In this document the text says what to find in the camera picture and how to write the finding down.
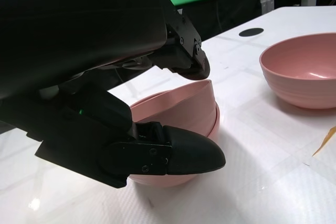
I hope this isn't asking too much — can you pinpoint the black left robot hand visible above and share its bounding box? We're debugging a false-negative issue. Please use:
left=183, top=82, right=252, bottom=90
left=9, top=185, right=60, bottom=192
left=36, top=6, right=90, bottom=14
left=0, top=0, right=227, bottom=189

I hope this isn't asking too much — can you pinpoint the pink plastic bowl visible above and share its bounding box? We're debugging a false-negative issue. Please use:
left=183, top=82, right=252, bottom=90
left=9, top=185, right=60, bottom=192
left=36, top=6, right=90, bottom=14
left=127, top=103, right=221, bottom=188
left=130, top=79, right=220, bottom=138
left=259, top=33, right=336, bottom=110

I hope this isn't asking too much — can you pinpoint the black table drape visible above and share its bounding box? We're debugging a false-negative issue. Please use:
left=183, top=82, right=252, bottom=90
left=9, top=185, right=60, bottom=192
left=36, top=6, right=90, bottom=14
left=172, top=0, right=263, bottom=42

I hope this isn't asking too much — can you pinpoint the black round table grommet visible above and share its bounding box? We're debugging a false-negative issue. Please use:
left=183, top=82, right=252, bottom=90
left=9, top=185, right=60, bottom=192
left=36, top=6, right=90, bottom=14
left=238, top=27, right=264, bottom=37

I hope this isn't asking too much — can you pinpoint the orange wood sliver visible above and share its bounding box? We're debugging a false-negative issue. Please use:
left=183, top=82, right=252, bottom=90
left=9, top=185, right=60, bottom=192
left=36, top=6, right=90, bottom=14
left=312, top=126, right=336, bottom=156

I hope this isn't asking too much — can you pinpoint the black cable over green cloth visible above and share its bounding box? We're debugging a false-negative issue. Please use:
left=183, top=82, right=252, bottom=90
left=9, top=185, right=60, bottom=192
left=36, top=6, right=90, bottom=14
left=190, top=0, right=224, bottom=35

